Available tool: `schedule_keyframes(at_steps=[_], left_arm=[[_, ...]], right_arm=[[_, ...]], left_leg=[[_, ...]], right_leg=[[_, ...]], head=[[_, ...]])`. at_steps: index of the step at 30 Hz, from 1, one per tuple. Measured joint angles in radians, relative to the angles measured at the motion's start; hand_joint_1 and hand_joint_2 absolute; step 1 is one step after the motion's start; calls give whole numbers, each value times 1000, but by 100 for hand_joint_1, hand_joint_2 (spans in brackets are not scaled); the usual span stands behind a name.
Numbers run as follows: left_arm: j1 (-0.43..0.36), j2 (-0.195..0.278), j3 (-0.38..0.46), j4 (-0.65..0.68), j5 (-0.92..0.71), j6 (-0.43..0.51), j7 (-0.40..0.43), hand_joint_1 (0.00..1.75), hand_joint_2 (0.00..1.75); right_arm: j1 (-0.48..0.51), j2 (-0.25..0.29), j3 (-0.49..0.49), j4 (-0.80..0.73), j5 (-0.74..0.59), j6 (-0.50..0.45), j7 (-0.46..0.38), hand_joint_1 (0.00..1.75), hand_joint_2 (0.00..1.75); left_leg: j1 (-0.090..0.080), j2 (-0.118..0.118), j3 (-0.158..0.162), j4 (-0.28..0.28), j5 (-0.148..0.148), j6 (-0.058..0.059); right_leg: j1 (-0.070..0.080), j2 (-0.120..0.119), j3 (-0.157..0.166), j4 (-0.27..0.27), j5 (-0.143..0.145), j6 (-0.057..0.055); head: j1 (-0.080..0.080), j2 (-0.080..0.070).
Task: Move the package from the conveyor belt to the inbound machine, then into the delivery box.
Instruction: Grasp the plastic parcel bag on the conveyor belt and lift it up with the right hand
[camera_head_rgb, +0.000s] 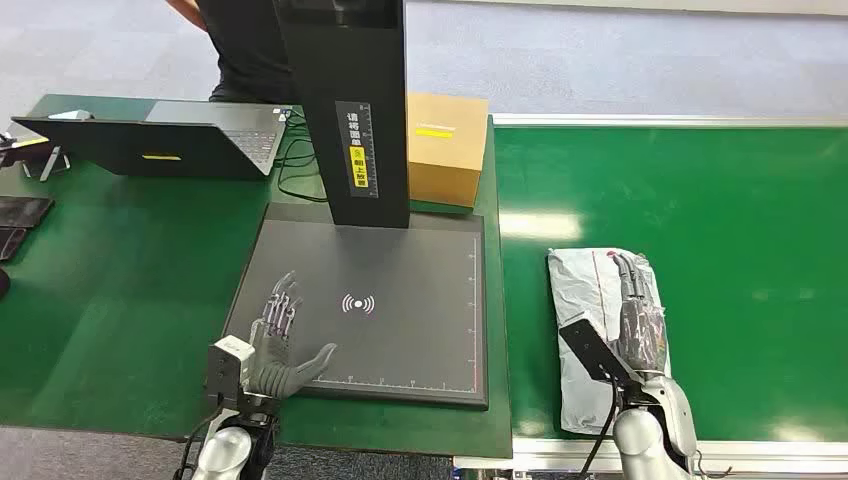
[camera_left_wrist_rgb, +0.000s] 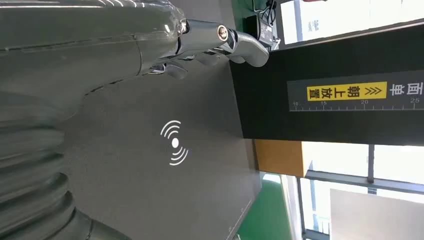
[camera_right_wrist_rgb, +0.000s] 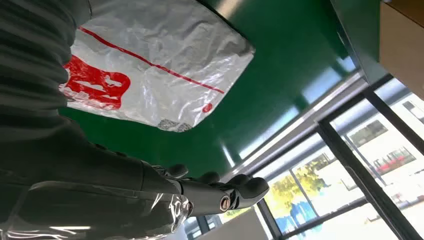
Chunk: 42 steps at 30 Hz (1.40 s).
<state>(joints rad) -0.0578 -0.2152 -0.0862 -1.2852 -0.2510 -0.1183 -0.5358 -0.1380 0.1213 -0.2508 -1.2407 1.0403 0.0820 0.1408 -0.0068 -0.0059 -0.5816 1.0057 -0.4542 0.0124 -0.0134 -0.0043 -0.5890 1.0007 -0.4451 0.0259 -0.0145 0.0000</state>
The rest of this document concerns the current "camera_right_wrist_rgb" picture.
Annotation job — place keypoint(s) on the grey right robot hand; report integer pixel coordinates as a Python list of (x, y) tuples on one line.
[(82, 185)]

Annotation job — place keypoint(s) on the green conveyor belt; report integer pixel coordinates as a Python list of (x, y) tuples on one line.
[(271, 86)]

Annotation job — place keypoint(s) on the brown cardboard delivery box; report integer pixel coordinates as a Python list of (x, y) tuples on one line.
[(402, 43)]

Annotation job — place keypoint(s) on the green topped table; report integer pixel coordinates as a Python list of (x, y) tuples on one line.
[(361, 36)]

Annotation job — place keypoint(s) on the black window frame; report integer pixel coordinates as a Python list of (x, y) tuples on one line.
[(351, 162)]

